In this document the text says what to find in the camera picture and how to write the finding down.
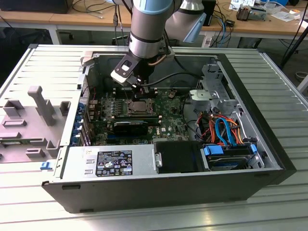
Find black drive bay box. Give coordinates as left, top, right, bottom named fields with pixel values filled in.
left=155, top=141, right=205, bottom=174

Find silver power supply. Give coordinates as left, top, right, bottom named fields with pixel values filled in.
left=54, top=143, right=157, bottom=180

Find green motherboard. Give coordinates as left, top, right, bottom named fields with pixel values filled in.
left=87, top=89, right=202, bottom=147

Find black speaker box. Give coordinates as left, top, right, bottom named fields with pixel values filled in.
left=203, top=0, right=217, bottom=26

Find wire locking lever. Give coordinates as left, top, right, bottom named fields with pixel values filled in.
left=122, top=84, right=130, bottom=102

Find blue wire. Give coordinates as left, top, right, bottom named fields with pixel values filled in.
left=214, top=116, right=238, bottom=147

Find grey desk device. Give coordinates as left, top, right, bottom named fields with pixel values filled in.
left=250, top=5, right=267, bottom=21

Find metal socket cover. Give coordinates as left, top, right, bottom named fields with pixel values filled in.
left=126, top=98, right=154, bottom=115

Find white black-faced wrist camera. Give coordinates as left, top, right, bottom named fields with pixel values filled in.
left=110, top=55, right=141, bottom=87

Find copper coil device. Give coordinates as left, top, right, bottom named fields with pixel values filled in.
left=236, top=6, right=253, bottom=22

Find hard disk in blue carrier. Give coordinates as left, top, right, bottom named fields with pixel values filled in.
left=203, top=142, right=258, bottom=172

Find black equipment case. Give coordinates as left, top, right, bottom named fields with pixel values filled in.
left=0, top=0, right=71, bottom=14

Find silver CPU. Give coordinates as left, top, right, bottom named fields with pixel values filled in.
left=131, top=101, right=148, bottom=113

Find silver drive cage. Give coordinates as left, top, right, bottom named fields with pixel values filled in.
left=188, top=63, right=243, bottom=116

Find orange wire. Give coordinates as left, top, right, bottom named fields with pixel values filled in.
left=199, top=115, right=244, bottom=145

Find wooden desk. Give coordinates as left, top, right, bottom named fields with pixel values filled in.
left=0, top=4, right=308, bottom=41

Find green RAM stick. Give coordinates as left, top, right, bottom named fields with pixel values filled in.
left=0, top=139, right=31, bottom=145

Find CPU socket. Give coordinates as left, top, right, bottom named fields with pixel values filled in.
left=125, top=97, right=156, bottom=116

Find grey parts rack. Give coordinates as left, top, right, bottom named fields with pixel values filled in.
left=0, top=85, right=72, bottom=165

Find white papers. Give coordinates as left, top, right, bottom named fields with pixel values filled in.
left=269, top=7, right=301, bottom=23

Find black graphics card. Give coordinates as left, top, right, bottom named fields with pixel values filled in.
left=112, top=120, right=149, bottom=136

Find silver hinge bracket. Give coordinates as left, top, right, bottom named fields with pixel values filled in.
left=154, top=152, right=164, bottom=168

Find black tripod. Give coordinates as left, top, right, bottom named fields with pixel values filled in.
left=279, top=0, right=308, bottom=69

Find black PC case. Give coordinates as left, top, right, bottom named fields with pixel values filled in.
left=41, top=51, right=297, bottom=214

